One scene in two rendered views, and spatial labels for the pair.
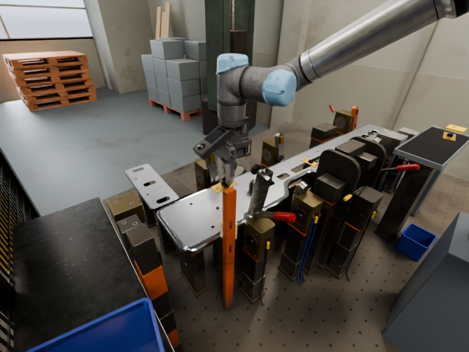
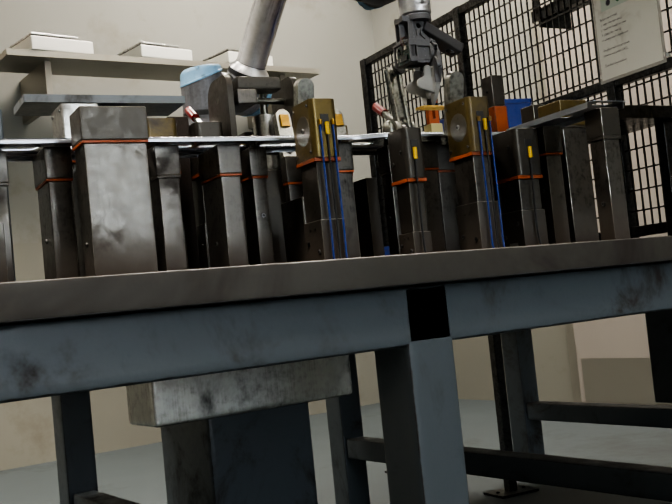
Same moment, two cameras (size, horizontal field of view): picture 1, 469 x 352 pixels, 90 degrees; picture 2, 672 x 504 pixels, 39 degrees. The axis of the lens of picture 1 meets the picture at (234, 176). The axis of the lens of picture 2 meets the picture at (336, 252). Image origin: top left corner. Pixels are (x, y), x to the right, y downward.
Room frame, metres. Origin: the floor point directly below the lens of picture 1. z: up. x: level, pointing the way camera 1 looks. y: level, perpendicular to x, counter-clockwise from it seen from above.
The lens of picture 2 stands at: (2.84, 0.21, 0.65)
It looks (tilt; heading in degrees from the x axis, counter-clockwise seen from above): 3 degrees up; 191
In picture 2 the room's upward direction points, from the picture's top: 6 degrees counter-clockwise
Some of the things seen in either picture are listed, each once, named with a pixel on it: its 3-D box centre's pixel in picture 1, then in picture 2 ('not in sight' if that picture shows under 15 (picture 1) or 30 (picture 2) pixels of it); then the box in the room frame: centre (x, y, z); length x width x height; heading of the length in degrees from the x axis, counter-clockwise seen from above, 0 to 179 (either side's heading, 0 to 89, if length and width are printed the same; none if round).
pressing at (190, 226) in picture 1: (311, 161); (245, 144); (0.91, -0.34, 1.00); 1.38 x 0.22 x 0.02; 129
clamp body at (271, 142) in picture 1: (267, 172); (324, 189); (1.00, -0.17, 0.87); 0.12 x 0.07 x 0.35; 39
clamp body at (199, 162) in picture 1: (205, 195); (478, 181); (0.81, 0.12, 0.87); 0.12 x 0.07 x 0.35; 39
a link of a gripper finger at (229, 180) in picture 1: (235, 172); (417, 89); (0.60, 0.00, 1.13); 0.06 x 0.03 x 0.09; 129
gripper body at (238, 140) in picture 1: (232, 137); (416, 42); (0.62, 0.01, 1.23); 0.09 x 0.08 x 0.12; 129
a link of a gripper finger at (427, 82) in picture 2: (227, 167); (427, 84); (0.63, 0.02, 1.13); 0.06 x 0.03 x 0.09; 129
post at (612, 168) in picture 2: (146, 200); (608, 178); (0.80, 0.39, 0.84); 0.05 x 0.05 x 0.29; 39
